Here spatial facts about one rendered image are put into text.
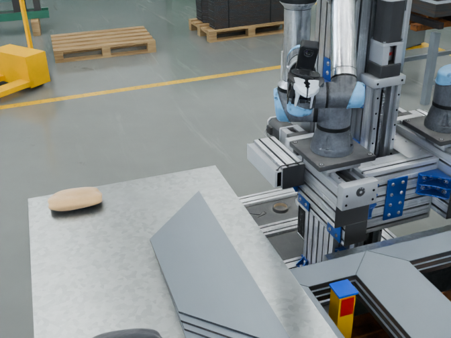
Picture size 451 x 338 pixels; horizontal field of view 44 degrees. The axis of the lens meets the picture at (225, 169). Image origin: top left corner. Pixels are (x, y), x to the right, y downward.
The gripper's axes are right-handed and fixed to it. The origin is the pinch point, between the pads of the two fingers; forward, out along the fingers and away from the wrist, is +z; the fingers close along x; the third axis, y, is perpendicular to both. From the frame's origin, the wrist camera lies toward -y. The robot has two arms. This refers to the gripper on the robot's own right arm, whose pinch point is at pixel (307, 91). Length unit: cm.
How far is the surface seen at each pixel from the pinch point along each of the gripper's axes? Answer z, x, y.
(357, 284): -5, -26, 58
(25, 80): -393, 237, 169
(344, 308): 4, -21, 60
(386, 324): 9, -32, 59
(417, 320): 11, -39, 54
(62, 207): -7, 62, 47
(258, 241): 3.1, 5.5, 41.8
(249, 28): -600, 21, 139
